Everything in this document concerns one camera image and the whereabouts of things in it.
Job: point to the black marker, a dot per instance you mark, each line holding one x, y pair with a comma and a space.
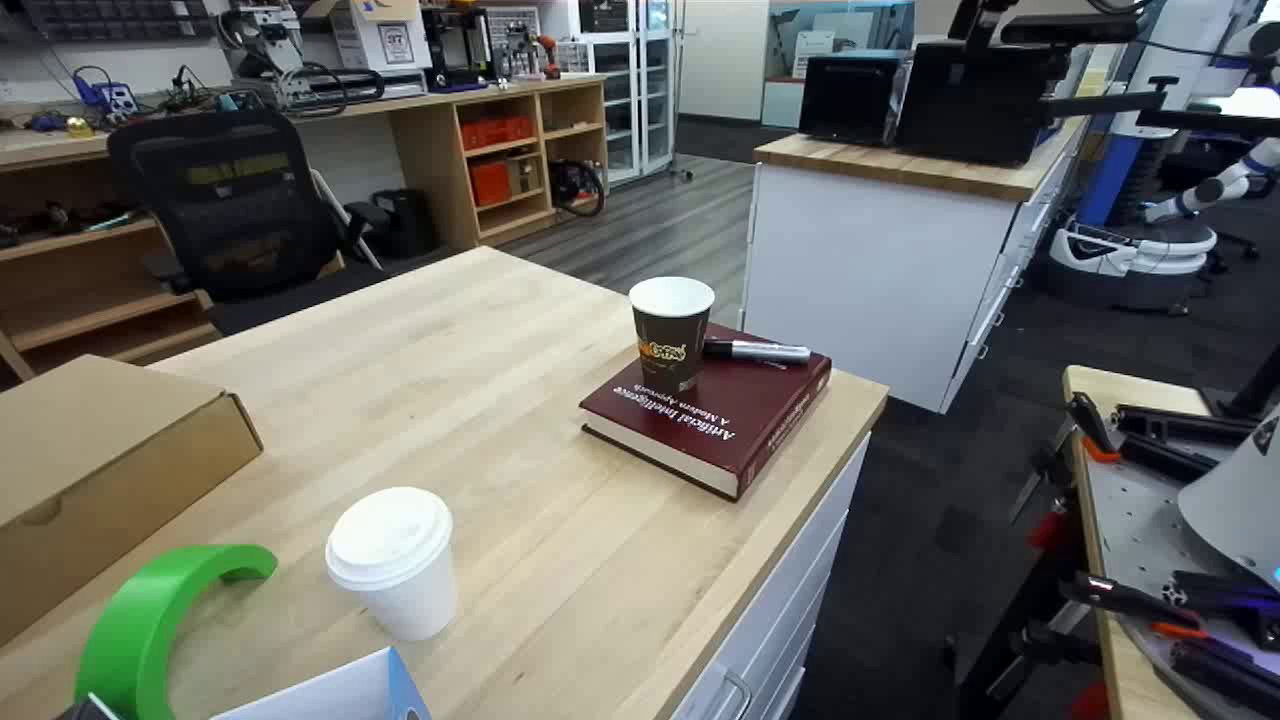
762, 355

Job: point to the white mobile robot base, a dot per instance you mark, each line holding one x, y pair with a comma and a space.
1133, 245

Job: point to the brown paper coffee cup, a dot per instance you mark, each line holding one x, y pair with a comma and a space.
671, 335

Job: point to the white lidded paper cup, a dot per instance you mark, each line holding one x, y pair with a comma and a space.
392, 561

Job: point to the dark red hardcover book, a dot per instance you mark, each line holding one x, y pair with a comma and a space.
727, 421

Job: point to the tall boxy orange storage bin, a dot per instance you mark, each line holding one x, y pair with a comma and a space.
498, 177

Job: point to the white cabinet with wooden top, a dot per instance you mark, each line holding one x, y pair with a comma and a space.
866, 280

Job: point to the wide flat orange storage bin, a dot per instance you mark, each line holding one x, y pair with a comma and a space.
498, 128

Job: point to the white glass door cabinet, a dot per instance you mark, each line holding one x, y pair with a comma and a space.
627, 82

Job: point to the black bag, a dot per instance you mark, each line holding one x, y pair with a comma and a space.
392, 225

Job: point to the white table drawer cabinet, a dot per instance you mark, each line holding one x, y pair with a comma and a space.
785, 627

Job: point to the wooden desk shelf unit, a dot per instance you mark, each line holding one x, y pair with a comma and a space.
426, 146

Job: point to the black monitor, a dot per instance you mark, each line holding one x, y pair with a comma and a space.
848, 98

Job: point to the black 3D printer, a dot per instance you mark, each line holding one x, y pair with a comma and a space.
458, 50

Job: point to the large black equipment box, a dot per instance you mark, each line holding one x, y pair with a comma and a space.
972, 107

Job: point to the black office chair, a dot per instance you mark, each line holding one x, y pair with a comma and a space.
234, 200

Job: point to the white and blue carton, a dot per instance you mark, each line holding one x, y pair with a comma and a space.
332, 693

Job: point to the small wooden workbench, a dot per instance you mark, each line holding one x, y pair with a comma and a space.
1122, 534

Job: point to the black clamp with orange pad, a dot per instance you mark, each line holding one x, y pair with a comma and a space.
1144, 443

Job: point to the black and orange bar clamp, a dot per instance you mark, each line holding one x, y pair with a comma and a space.
1133, 602

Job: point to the brown cardboard box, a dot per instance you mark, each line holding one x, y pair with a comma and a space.
92, 465

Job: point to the green tape roll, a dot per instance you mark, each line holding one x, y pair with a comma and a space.
133, 627

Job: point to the blue gadget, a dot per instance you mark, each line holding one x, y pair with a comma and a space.
104, 93

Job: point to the grey cone-shaped cover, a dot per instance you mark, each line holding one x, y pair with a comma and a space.
1243, 506

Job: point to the black and purple tool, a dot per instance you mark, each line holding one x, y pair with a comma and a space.
1220, 664

